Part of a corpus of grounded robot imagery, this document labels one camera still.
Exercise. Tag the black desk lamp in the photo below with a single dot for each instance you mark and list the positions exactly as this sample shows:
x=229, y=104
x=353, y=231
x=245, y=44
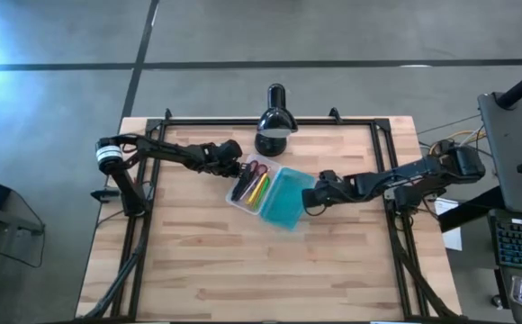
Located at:
x=274, y=123

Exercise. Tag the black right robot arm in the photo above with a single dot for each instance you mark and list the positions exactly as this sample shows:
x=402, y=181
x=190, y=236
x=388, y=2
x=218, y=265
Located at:
x=418, y=173

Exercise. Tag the orange pencil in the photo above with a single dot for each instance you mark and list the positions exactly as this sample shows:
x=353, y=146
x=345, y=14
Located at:
x=255, y=198

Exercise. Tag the yellow pen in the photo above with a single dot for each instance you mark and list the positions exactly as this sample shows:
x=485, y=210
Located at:
x=257, y=190

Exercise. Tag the black backlit keyboard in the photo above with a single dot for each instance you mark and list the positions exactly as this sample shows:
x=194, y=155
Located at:
x=519, y=240

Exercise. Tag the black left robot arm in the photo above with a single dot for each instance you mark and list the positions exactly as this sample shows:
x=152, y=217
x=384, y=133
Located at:
x=153, y=150

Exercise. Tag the black aluminium table frame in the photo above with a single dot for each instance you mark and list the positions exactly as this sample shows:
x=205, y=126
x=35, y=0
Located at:
x=270, y=121

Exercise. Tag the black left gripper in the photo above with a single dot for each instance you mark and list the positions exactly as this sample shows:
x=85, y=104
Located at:
x=222, y=157

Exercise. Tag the green pen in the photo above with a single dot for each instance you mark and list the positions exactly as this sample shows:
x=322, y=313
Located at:
x=263, y=194

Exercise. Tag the white paper sheet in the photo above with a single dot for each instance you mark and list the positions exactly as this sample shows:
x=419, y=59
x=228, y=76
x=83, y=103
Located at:
x=452, y=225

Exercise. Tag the clear box with blue lid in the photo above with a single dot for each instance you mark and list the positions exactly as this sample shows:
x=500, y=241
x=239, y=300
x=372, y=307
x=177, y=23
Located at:
x=283, y=198

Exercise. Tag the black desk leg bar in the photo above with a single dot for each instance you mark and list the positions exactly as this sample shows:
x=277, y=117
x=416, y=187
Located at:
x=470, y=209

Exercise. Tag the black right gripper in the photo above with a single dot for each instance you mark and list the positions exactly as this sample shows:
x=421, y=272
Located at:
x=335, y=188

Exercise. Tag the grey side desk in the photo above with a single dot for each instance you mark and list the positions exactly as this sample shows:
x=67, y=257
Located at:
x=508, y=148

